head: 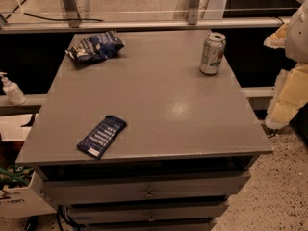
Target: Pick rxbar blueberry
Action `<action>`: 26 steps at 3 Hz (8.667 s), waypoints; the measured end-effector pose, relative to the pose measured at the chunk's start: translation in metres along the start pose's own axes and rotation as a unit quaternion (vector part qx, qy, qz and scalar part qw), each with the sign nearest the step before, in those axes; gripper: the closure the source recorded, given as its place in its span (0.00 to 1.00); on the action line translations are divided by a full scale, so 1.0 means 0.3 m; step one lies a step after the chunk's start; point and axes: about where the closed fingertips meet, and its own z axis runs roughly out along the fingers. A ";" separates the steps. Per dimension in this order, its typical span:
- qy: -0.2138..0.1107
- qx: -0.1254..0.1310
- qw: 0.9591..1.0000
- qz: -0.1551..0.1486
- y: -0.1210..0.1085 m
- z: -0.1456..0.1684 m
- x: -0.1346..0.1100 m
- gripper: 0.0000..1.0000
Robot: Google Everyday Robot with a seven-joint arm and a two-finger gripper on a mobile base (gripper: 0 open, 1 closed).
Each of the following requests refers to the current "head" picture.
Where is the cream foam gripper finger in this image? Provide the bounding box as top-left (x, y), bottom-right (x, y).
top-left (265, 63), bottom-right (308, 129)
top-left (264, 23), bottom-right (288, 49)

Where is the dark blue rxbar wrapper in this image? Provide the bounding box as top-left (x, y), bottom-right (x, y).
top-left (77, 115), bottom-right (127, 159)

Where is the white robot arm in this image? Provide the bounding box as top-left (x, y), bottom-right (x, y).
top-left (264, 1), bottom-right (308, 129)

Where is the silver soda can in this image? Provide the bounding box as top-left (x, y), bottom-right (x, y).
top-left (199, 32), bottom-right (226, 75)

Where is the blue crumpled chip bag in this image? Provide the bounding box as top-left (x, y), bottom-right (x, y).
top-left (65, 31), bottom-right (125, 64)

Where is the white pump bottle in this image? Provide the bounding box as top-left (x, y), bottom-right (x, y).
top-left (0, 72), bottom-right (26, 105)

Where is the white cardboard box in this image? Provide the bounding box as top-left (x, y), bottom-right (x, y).
top-left (0, 114), bottom-right (56, 219)

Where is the grey metal frame rail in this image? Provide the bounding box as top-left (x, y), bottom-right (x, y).
top-left (0, 16), bottom-right (291, 34)

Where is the black cable on floor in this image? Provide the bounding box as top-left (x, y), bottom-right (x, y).
top-left (0, 12), bottom-right (105, 23)

